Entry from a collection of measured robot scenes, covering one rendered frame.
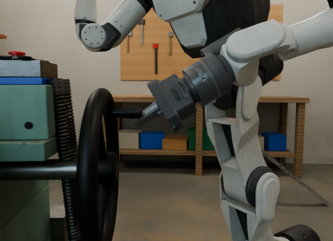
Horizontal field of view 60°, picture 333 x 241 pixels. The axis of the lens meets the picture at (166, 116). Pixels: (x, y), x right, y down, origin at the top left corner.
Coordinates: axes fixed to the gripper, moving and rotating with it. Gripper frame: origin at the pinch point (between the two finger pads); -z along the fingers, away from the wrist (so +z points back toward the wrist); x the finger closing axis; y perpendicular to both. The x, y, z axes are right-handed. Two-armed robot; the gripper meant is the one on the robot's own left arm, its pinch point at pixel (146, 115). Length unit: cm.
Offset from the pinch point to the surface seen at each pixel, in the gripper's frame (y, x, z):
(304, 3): -243, 157, 212
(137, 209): -174, 28, -55
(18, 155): 15.4, -3.1, -19.4
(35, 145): 15.4, -3.2, -16.3
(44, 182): -9.7, 3.6, -30.7
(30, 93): 17.8, 4.2, -13.4
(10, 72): 19.4, 8.8, -14.7
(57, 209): -21.9, 0.8, -35.8
